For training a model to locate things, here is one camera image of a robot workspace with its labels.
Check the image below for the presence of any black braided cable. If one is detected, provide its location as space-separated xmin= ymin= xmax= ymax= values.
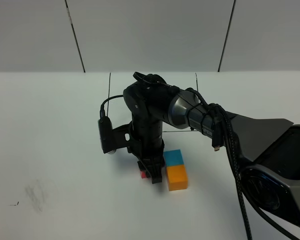
xmin=99 ymin=84 xmax=298 ymax=240

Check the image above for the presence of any red cube block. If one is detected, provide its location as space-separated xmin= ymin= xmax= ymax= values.
xmin=140 ymin=171 xmax=151 ymax=179

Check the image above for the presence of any blue cube block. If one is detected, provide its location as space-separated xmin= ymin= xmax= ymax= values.
xmin=163 ymin=149 xmax=184 ymax=167

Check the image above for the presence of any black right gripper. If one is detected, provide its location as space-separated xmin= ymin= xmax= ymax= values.
xmin=127 ymin=133 xmax=165 ymax=184

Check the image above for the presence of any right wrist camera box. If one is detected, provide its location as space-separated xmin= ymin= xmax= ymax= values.
xmin=98 ymin=116 xmax=130 ymax=154

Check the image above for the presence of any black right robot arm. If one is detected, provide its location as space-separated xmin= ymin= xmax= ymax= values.
xmin=123 ymin=72 xmax=300 ymax=227

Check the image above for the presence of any orange cube block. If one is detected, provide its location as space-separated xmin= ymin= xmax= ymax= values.
xmin=166 ymin=164 xmax=188 ymax=191

